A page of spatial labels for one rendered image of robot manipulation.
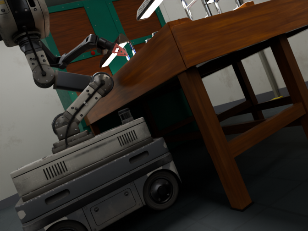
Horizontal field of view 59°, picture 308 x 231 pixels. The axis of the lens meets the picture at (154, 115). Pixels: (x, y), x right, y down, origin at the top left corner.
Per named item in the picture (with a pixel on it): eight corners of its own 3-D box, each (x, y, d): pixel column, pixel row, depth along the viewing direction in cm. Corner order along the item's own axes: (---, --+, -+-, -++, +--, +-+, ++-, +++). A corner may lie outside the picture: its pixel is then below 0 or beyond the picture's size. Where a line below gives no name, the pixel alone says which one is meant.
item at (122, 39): (120, 42, 203) (116, 34, 203) (99, 68, 258) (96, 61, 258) (129, 40, 206) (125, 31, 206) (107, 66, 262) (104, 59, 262)
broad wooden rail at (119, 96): (186, 68, 99) (167, 21, 99) (86, 126, 261) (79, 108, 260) (210, 60, 104) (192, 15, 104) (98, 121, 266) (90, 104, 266)
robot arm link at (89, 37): (57, 67, 206) (59, 55, 211) (63, 70, 210) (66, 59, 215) (90, 42, 179) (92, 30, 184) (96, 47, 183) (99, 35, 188)
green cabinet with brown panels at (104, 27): (72, 102, 258) (32, 9, 256) (64, 112, 308) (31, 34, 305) (183, 63, 319) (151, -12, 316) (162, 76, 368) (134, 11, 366)
